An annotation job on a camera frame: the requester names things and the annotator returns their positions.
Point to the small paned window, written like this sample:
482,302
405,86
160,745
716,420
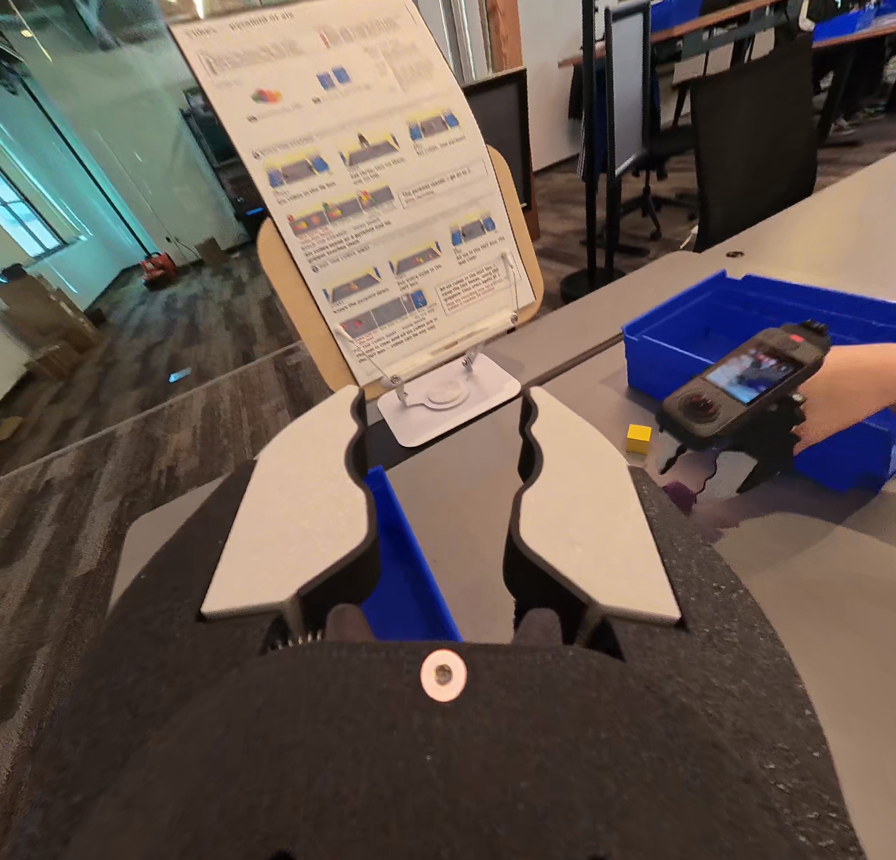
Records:
28,216

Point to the wooden instruction board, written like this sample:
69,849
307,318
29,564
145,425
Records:
350,174

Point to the wooden pillar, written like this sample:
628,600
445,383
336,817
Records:
500,13

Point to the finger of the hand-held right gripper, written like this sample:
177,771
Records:
731,473
691,466

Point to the black office chair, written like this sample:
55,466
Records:
756,153

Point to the black swivel chair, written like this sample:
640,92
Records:
665,153

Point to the wooden background desk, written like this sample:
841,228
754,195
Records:
700,23

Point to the red equipment case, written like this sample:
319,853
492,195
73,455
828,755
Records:
157,272

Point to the grey display panel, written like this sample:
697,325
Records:
630,83

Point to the yellow cube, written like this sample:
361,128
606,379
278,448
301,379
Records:
639,438

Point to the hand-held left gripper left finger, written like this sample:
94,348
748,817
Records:
294,524

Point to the person's right hand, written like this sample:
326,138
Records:
854,384

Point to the small blue storage bin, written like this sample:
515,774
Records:
675,9
854,23

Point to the cardboard box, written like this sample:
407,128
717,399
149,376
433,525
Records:
49,321
210,252

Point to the blue plastic bin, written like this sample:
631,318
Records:
700,328
406,566

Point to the black metal pole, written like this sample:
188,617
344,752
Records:
590,104

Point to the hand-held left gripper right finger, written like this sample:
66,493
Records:
595,524

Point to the purple cube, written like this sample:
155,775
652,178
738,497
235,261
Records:
677,499

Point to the black round stand base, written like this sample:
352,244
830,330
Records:
591,287

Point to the black panel stand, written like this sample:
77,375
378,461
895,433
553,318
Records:
504,132

